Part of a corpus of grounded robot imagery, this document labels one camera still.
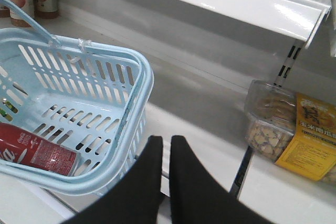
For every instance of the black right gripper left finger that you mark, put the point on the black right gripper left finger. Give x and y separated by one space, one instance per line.
136 197

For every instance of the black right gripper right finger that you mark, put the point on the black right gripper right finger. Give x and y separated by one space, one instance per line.
195 196

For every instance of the light blue plastic basket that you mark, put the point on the light blue plastic basket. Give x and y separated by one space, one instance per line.
86 96

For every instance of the red coca-cola aluminium bottle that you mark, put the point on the red coca-cola aluminium bottle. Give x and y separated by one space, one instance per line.
23 147

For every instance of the clear biscuit box yellow label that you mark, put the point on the clear biscuit box yellow label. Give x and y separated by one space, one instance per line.
293 130

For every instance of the white supermarket shelf unit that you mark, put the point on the white supermarket shelf unit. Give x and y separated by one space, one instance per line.
204 54

